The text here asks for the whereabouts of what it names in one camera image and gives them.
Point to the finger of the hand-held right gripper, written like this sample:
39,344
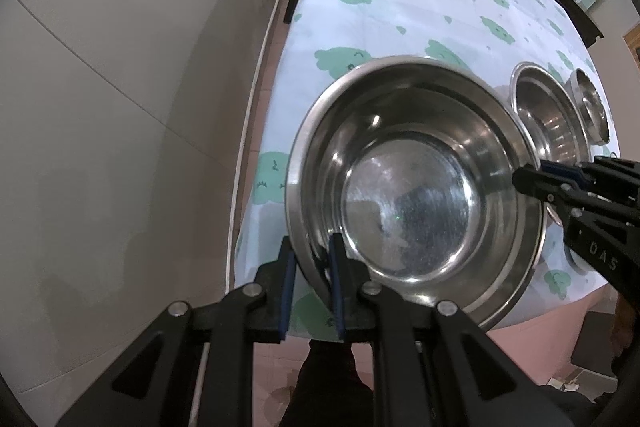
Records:
560,169
535,184

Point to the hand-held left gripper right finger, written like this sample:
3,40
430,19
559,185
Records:
339,292

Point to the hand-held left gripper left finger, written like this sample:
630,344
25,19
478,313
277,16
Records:
286,287

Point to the medium stainless steel bowl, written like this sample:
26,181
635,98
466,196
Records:
545,117

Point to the small stainless steel bowl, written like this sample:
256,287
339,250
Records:
592,107

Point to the large stainless steel bowl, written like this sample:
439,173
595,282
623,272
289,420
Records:
400,157

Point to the person's dark trouser leg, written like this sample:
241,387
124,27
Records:
330,382

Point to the white crumpled paper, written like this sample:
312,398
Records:
565,381

